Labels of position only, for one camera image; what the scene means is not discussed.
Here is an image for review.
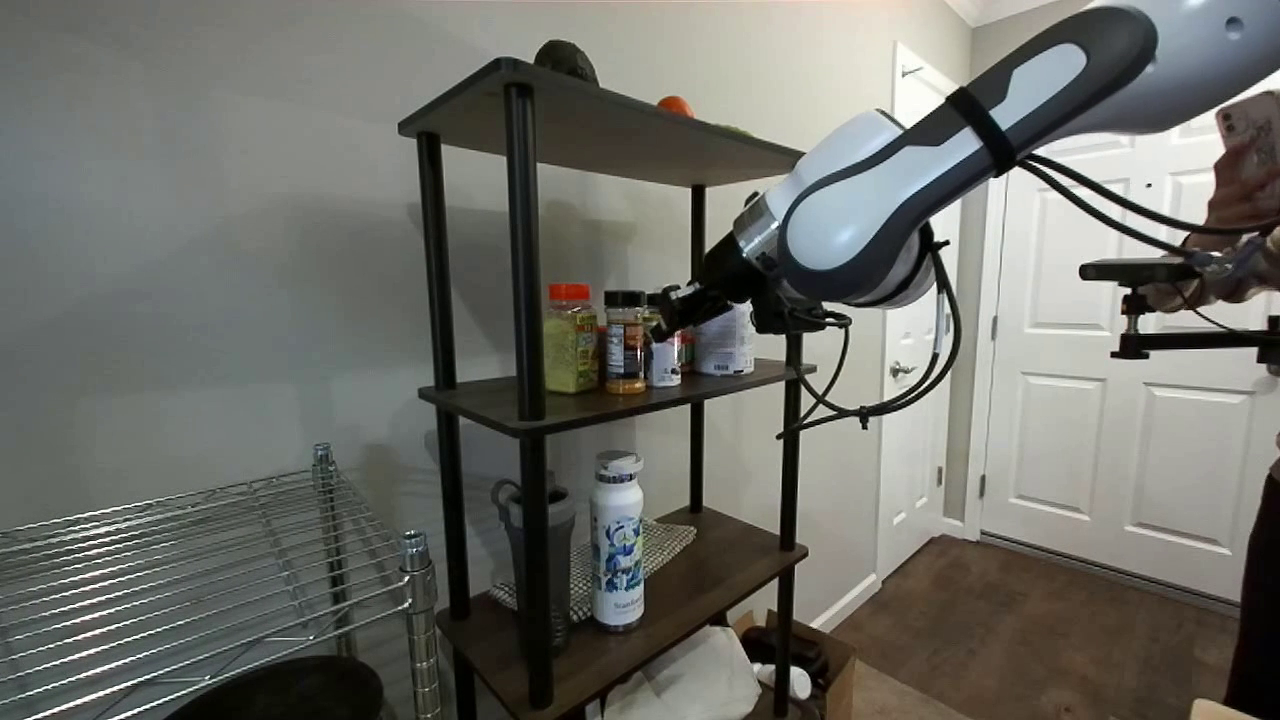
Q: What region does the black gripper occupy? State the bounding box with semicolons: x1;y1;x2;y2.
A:
647;253;758;339

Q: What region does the spice jar orange cap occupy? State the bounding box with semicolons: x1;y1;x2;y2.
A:
600;289;653;401

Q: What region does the lemon pepper seasoning bottle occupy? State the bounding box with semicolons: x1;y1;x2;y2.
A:
541;279;603;401

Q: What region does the dark wooden shelf unit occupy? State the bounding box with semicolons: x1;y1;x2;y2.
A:
395;53;818;720

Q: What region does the person's hand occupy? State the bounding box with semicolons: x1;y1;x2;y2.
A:
1176;227;1280;312

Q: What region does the red lid white label jar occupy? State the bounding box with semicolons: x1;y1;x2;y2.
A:
647;327;687;393

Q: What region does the white baking powder can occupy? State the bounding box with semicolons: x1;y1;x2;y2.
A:
687;299;760;380

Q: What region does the white floral water bottle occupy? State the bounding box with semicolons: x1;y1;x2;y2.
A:
587;446;653;636

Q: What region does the dark grey shaker bottle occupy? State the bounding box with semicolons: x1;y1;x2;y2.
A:
489;475;580;652

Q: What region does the black round object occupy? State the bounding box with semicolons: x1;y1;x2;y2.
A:
532;34;603;89

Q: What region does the narrow white door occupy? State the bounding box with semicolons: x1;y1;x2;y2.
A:
874;39;973;585

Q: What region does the white plastic bag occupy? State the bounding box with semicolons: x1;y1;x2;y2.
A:
585;621;767;720

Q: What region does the small white object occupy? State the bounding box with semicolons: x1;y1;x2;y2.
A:
753;658;818;708

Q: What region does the brown cardboard box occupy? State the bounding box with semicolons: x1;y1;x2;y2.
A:
736;611;978;720

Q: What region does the white panel door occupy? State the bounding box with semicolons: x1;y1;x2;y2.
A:
978;103;1280;607

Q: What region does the black round pan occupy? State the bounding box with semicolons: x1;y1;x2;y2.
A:
164;652;394;720

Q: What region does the person in dark clothes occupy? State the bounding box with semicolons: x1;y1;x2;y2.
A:
1222;456;1280;720

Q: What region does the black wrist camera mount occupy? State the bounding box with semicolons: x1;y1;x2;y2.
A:
753;282;855;336

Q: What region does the black camera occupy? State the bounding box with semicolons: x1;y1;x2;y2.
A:
1078;253;1198;289

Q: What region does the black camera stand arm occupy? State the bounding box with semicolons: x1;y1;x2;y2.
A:
1108;279;1280;380

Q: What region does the chrome wire rack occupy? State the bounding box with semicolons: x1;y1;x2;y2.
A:
0;440;452;720

